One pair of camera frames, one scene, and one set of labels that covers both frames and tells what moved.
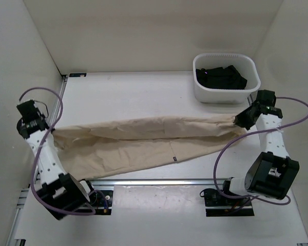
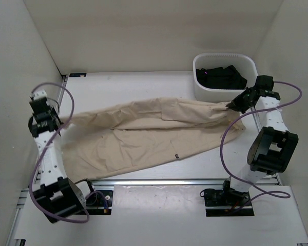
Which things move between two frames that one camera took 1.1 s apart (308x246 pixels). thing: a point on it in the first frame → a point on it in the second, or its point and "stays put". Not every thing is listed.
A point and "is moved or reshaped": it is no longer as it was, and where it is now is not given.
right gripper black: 240,121 → 236,105
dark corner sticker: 77,75 stays put
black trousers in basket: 227,78 stays put
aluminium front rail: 156,182 stays put
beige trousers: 92,148 is moved or reshaped
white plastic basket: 244,63 stays put
